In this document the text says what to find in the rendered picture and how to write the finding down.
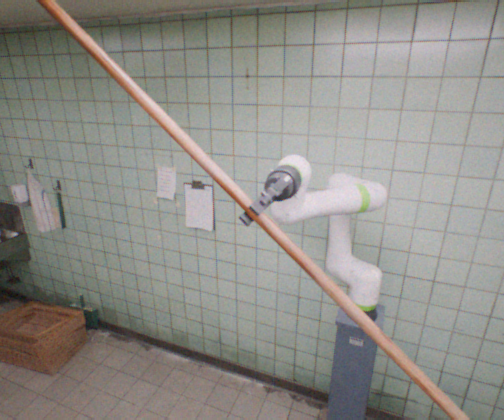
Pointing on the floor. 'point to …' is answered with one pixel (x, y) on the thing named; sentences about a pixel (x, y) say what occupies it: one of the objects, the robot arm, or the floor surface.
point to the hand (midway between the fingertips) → (254, 210)
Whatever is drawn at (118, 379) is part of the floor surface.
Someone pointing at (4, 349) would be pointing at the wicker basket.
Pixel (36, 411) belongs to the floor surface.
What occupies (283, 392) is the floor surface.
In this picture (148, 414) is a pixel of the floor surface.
